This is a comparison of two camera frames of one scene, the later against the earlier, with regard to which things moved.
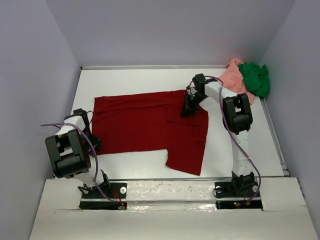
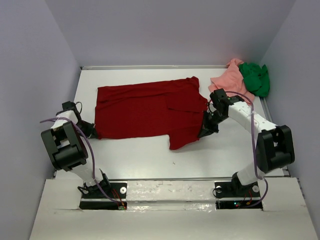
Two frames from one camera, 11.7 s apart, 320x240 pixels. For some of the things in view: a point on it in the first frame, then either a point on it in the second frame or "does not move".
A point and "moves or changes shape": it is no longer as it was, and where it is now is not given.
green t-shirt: [256, 79] does not move
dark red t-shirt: [152, 122] moves or changes shape
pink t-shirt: [233, 79] does not move
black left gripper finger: [96, 143] -> [91, 132]
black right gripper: [188, 108] -> [206, 129]
